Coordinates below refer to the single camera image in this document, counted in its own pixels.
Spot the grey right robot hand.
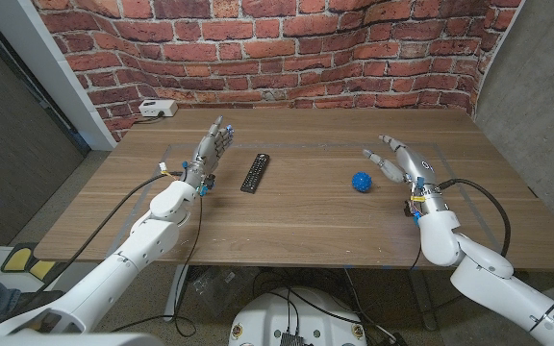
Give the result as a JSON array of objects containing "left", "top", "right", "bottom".
[{"left": 362, "top": 135, "right": 451, "bottom": 216}]

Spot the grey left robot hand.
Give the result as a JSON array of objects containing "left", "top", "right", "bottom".
[{"left": 180, "top": 114, "right": 235, "bottom": 197}]

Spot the blue spiky stress ball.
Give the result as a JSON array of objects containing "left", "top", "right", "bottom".
[{"left": 351, "top": 171, "right": 373, "bottom": 194}]

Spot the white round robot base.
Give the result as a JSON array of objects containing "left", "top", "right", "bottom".
[{"left": 227, "top": 286, "right": 368, "bottom": 346}]

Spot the black TV remote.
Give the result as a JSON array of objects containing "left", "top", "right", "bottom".
[{"left": 239, "top": 153, "right": 271, "bottom": 195}]

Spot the white power box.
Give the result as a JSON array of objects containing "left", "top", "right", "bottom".
[{"left": 138, "top": 98, "right": 179, "bottom": 118}]

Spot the grey table leg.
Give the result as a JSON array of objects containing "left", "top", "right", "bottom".
[
  {"left": 163, "top": 263, "right": 189, "bottom": 323},
  {"left": 406, "top": 268, "right": 440, "bottom": 332}
]

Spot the red brick printed backdrop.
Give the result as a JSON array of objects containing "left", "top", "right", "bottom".
[{"left": 31, "top": 0, "right": 523, "bottom": 143}]

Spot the clear plastic bag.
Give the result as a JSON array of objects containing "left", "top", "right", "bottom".
[{"left": 188, "top": 266, "right": 259, "bottom": 318}]

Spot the yellow foot pedal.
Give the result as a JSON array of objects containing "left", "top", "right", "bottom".
[
  {"left": 0, "top": 244, "right": 36, "bottom": 274},
  {"left": 27, "top": 259, "right": 60, "bottom": 284}
]

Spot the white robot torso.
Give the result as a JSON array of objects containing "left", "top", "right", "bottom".
[{"left": 0, "top": 332, "right": 165, "bottom": 346}]

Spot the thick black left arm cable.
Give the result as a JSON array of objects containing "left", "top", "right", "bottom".
[{"left": 21, "top": 170, "right": 185, "bottom": 304}]

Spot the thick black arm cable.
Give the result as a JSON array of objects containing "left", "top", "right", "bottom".
[
  {"left": 438, "top": 178, "right": 513, "bottom": 259},
  {"left": 21, "top": 170, "right": 185, "bottom": 304}
]

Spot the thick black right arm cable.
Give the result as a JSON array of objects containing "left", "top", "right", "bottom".
[{"left": 438, "top": 178, "right": 513, "bottom": 259}]

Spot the black power box cable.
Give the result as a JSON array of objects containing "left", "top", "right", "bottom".
[{"left": 135, "top": 111, "right": 166, "bottom": 125}]

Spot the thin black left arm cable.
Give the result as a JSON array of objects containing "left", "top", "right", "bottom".
[{"left": 170, "top": 194, "right": 205, "bottom": 337}]

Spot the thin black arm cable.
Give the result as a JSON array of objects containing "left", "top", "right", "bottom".
[
  {"left": 170, "top": 194, "right": 205, "bottom": 337},
  {"left": 409, "top": 239, "right": 425, "bottom": 271}
]

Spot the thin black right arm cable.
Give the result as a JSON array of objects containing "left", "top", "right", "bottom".
[{"left": 409, "top": 239, "right": 425, "bottom": 271}]

